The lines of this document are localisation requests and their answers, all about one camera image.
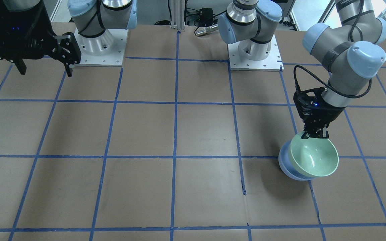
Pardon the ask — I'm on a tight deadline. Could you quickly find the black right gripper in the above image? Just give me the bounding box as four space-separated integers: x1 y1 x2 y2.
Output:
0 3 81 77

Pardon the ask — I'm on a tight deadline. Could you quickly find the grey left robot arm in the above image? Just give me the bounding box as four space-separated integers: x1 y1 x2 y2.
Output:
217 0 386 139

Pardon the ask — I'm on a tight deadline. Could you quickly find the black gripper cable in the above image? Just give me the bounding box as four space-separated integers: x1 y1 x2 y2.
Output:
293 65 373 99

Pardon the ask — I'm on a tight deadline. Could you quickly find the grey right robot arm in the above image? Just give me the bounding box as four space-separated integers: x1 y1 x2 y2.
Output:
0 0 284 76

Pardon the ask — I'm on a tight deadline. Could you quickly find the light green bowl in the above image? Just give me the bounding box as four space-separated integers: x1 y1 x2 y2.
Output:
288 131 339 177

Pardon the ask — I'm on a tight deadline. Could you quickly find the silver cylindrical connector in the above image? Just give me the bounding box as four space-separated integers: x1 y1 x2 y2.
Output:
194 25 218 37

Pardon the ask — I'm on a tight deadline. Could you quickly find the light blue bowl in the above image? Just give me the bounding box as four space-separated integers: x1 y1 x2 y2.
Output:
278 141 315 181

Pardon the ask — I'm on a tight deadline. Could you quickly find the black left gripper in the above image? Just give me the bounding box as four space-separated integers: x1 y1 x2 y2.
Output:
294 87 345 139

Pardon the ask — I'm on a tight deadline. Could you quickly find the black power adapter box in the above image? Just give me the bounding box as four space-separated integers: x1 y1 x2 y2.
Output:
199 8 213 21

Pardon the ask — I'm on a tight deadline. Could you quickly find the aluminium frame post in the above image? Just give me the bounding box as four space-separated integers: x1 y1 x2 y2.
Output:
169 0 186 32

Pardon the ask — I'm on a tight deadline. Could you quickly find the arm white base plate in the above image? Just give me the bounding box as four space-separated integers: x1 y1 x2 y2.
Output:
74 29 129 67
227 35 284 71

